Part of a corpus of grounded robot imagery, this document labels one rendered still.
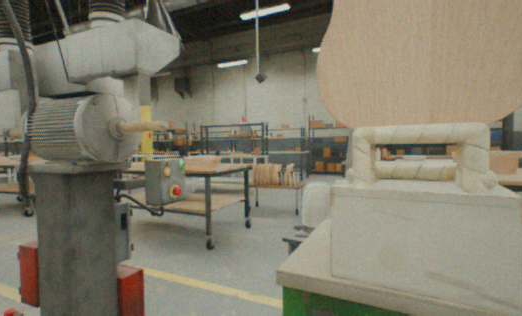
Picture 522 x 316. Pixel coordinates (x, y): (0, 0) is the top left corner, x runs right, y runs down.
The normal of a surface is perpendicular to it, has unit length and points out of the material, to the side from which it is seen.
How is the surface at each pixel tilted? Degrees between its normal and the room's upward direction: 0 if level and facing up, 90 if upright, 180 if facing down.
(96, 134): 93
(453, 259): 90
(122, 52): 90
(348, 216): 90
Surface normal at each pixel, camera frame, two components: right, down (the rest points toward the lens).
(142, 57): 0.90, 0.00
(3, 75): -0.44, 0.05
